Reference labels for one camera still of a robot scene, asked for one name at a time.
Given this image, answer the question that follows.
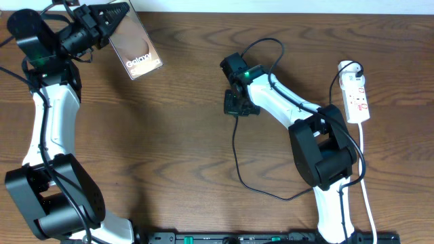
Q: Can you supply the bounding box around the black charger cable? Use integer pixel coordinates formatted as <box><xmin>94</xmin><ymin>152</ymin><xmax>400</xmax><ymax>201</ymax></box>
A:
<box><xmin>231</xmin><ymin>60</ymin><xmax>365</xmax><ymax>202</ymax></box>

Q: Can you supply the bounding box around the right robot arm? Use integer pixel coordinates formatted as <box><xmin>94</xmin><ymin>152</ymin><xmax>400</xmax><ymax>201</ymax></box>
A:
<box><xmin>220</xmin><ymin>52</ymin><xmax>363</xmax><ymax>243</ymax></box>

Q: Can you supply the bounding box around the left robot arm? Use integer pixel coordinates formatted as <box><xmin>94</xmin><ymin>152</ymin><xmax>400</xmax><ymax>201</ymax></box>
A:
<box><xmin>5</xmin><ymin>1</ymin><xmax>136</xmax><ymax>243</ymax></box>

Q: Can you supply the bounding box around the white power strip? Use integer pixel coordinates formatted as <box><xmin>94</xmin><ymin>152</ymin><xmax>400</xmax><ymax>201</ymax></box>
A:
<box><xmin>338</xmin><ymin>60</ymin><xmax>370</xmax><ymax>124</ymax></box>

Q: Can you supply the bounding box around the black left camera cable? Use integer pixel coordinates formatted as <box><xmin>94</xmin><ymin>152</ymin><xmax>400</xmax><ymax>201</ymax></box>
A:
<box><xmin>0</xmin><ymin>0</ymin><xmax>102</xmax><ymax>244</ymax></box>

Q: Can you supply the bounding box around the white power strip cord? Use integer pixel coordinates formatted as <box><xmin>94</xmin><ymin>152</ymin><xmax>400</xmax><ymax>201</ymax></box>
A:
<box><xmin>357</xmin><ymin>122</ymin><xmax>378</xmax><ymax>244</ymax></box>

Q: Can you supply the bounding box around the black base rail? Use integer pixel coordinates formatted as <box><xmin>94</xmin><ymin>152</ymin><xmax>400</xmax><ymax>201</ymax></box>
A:
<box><xmin>146</xmin><ymin>231</ymin><xmax>401</xmax><ymax>244</ymax></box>

